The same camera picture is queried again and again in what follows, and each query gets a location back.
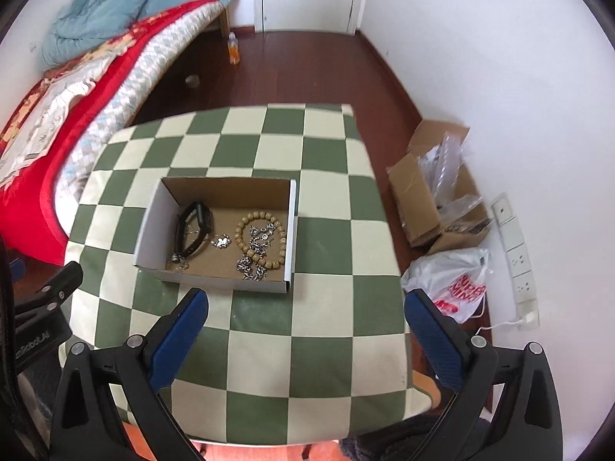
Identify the small cardboard jewelry box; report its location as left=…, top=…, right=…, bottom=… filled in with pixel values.
left=133, top=177, right=298, bottom=294

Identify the white power strip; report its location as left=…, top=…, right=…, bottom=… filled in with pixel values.
left=491, top=194, right=540, bottom=330

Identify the white red plastic bag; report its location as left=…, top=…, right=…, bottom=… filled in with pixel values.
left=400, top=248, right=491, bottom=325

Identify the red patterned bedspread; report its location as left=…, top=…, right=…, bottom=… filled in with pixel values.
left=0, top=0, right=220, bottom=265

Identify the black wristband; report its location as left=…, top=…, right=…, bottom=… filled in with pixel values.
left=173, top=201, right=214, bottom=259

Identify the silver pendant charm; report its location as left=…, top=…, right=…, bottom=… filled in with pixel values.
left=209, top=234, right=233, bottom=249

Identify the quilted white mattress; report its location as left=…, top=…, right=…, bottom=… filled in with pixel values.
left=51, top=0, right=226, bottom=236

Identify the open brown cardboard box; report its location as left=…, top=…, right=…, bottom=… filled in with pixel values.
left=388, top=120, right=490, bottom=254

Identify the green white checkered tablecloth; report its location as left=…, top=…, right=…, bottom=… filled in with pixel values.
left=66, top=104, right=436, bottom=445

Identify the small round floor object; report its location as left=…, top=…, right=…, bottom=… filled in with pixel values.
left=184, top=74, right=200, bottom=88

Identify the blue duvet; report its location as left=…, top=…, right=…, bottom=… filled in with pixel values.
left=40, top=0, right=147, bottom=71

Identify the orange drink bottle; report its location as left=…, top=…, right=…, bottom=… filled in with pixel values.
left=227, top=32, right=241, bottom=66

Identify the silver chain bracelet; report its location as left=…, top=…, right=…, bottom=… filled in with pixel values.
left=234, top=222, right=278, bottom=282

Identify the wooden bead bracelet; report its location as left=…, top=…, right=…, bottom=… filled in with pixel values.
left=233, top=209, right=288, bottom=271

